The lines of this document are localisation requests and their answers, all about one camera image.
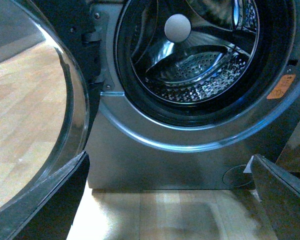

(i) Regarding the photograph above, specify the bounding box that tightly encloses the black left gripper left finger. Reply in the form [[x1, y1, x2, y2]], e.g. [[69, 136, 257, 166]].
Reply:
[[14, 151, 90, 240]]

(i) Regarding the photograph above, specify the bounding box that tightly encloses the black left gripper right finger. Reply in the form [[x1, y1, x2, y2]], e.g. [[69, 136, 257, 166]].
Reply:
[[250, 154, 300, 240]]

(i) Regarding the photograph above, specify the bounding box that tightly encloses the dark washing machine door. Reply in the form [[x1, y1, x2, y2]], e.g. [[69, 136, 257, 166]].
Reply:
[[0, 0, 100, 240]]

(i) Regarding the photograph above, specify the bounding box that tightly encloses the grey front-load washing machine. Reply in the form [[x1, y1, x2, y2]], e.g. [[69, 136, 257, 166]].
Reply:
[[86, 0, 300, 191]]

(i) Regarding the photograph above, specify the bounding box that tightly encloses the yellow warning sticker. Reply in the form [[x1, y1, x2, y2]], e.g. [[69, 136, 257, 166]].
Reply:
[[266, 74, 296, 100]]

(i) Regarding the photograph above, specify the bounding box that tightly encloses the stainless steel perforated drum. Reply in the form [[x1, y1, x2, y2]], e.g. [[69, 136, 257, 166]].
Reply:
[[127, 0, 260, 105]]

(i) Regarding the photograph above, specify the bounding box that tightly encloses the black rubber door gasket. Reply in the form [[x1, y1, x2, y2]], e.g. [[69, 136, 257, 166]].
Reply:
[[115, 0, 296, 127]]

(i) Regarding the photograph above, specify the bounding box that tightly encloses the white round drum hub cap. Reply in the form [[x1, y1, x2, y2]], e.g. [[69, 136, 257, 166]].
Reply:
[[164, 14, 192, 43]]

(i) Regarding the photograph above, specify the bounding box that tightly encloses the grey door hinge bracket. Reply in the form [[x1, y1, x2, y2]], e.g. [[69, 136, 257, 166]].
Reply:
[[82, 4, 115, 92]]

